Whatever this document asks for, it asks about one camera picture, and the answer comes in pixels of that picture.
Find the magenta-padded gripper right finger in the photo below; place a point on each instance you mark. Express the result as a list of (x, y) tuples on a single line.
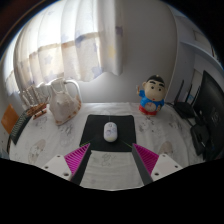
[(146, 160)]

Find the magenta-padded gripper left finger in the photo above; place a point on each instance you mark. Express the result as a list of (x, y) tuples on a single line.
[(77, 159)]

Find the white cartoon-print computer mouse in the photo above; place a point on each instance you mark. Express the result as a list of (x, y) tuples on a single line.
[(110, 131)]

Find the black mouse pad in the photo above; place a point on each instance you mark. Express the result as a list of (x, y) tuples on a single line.
[(95, 131)]

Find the white printed tablecloth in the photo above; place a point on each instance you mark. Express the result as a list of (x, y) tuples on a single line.
[(156, 133)]

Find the large white conch shell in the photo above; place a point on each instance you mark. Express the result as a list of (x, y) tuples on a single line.
[(65, 105)]

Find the small black desktop device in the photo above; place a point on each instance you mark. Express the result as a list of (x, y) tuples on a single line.
[(199, 138)]

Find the cartoon boy figure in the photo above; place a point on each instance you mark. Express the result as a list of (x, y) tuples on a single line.
[(151, 98)]

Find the wooden sailing ship model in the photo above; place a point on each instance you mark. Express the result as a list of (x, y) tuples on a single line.
[(38, 109)]

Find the black router with antennas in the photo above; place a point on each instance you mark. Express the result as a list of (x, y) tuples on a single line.
[(185, 108)]

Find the black mechanical keyboard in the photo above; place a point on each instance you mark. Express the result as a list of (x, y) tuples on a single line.
[(19, 128)]

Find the orange wooden chair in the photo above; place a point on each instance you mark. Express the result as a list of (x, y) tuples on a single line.
[(9, 118)]

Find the black computer monitor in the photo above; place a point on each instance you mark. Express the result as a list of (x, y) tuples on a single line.
[(213, 113)]

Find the white shelf unit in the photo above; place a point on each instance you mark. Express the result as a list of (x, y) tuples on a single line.
[(196, 53)]

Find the white sheer curtain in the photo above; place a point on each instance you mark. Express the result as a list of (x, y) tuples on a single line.
[(66, 36)]

